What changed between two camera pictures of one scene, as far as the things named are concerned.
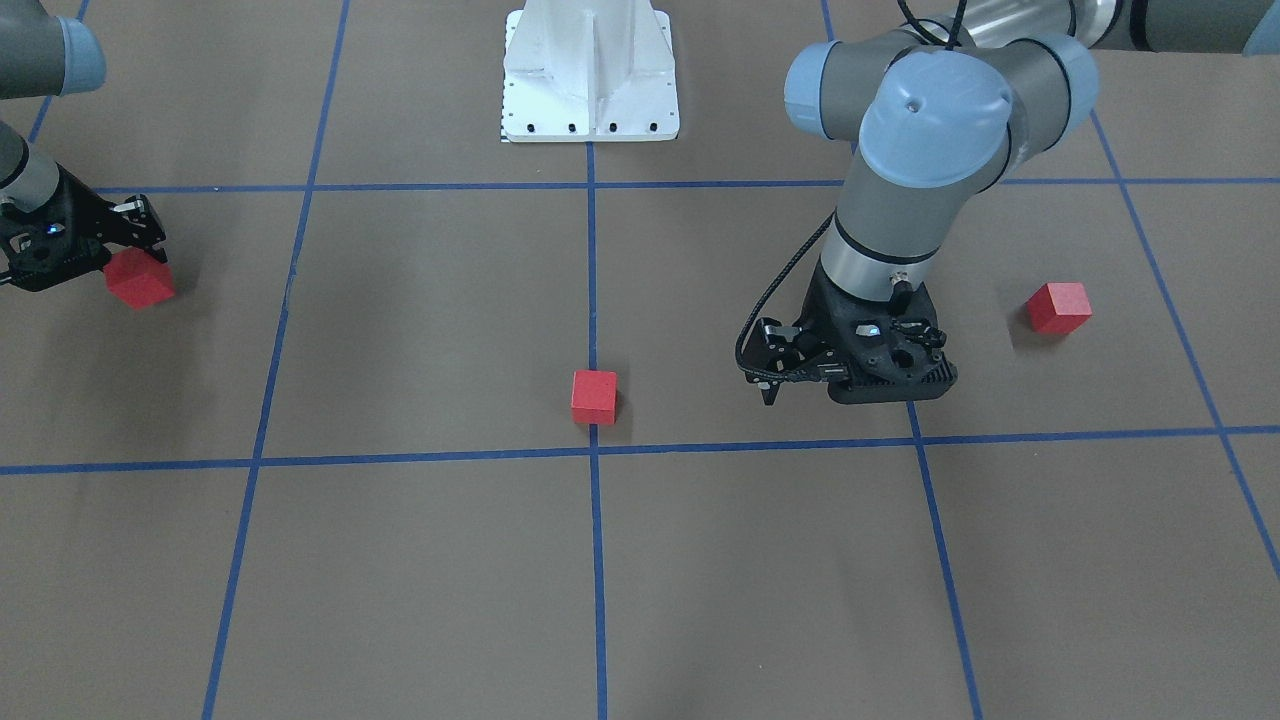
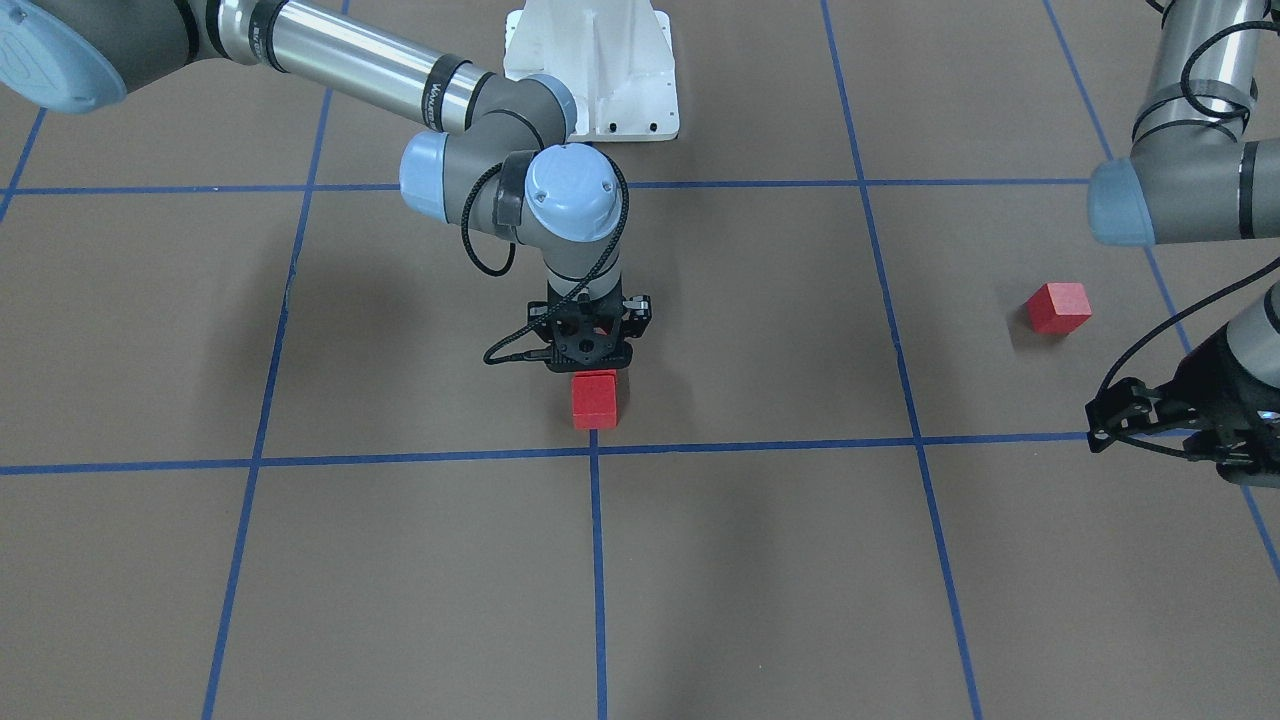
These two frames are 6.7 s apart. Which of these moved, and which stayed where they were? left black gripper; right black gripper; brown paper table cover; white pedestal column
Moved: right black gripper; left black gripper
Stayed: brown paper table cover; white pedestal column
